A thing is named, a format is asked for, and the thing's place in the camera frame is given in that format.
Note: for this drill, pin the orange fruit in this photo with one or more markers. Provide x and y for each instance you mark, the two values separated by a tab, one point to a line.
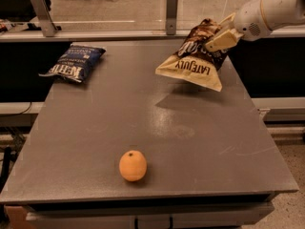
133	166

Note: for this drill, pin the brown Late July chip bag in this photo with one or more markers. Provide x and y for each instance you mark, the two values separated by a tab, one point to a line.
192	62

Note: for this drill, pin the blue Kettle chip bag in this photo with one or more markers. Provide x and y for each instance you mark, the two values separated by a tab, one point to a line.
76	63

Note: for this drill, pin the left metal bracket post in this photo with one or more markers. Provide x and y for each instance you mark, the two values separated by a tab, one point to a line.
42	11

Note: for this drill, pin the middle metal bracket post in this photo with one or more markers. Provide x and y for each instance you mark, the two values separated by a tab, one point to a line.
171	16

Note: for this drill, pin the metal bracket post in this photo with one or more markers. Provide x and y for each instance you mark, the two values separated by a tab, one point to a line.
42	11
171	16

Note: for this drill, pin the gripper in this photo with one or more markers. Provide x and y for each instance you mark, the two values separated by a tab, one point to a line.
249	20

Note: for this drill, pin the grey table drawer front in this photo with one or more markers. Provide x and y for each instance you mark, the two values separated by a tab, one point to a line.
218	216

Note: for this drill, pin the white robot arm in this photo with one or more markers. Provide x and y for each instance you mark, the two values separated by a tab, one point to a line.
257	19

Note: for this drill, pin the metal rail behind table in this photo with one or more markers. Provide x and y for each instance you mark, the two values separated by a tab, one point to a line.
82	36

